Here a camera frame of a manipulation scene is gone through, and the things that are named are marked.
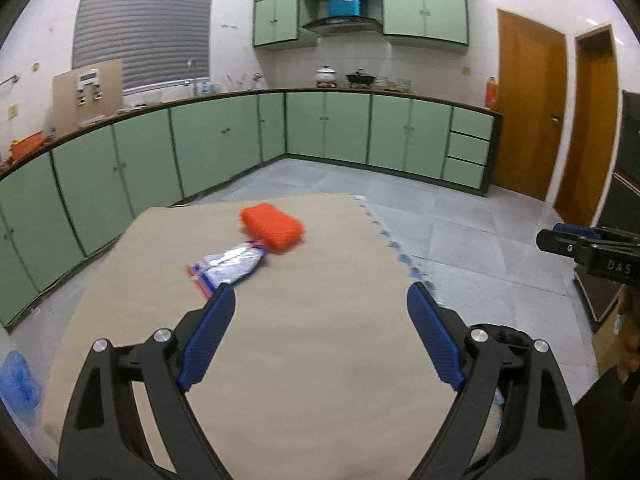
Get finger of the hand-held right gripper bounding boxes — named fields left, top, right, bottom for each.
left=536, top=230, right=593, bottom=262
left=552, top=224, right=640, bottom=245

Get blue hood duct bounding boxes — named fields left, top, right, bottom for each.
left=327, top=0, right=363, bottom=18

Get wooden door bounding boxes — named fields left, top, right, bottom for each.
left=552, top=25, right=621, bottom=228
left=492, top=8, right=568, bottom=202

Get green wall cabinets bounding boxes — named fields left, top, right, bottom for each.
left=252, top=0, right=471, bottom=53

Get blue white plastic packet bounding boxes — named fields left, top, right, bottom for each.
left=186, top=241, right=271, bottom=301

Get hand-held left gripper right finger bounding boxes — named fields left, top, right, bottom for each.
left=406, top=282, right=586, bottom=480

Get green base cabinets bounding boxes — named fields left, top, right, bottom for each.
left=0, top=89, right=503, bottom=331

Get beige tablecloth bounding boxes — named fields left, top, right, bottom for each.
left=42, top=192, right=461, bottom=480

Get black cabinet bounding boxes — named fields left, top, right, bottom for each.
left=592, top=90, right=640, bottom=231

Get grey window shutter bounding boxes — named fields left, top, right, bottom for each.
left=71, top=0, right=216, bottom=93

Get orange foam net block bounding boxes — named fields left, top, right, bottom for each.
left=240, top=203, right=305, bottom=256

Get white plastic device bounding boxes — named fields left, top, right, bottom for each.
left=75, top=71, right=104, bottom=107

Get cardboard board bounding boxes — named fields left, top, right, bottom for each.
left=52, top=58, right=125, bottom=128

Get cardboard box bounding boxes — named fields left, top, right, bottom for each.
left=591, top=305, right=631, bottom=377

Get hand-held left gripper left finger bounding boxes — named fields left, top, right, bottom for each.
left=57, top=283, right=237, bottom=480

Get orange basin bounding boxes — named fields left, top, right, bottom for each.
left=10, top=131, right=46, bottom=161

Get blue plastic bag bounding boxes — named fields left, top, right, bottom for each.
left=0, top=350, right=43, bottom=428

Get blue white scalloped table cover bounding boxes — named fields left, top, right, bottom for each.
left=350, top=194, right=441, bottom=306

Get range hood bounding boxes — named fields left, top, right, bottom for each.
left=300, top=16, right=383, bottom=38

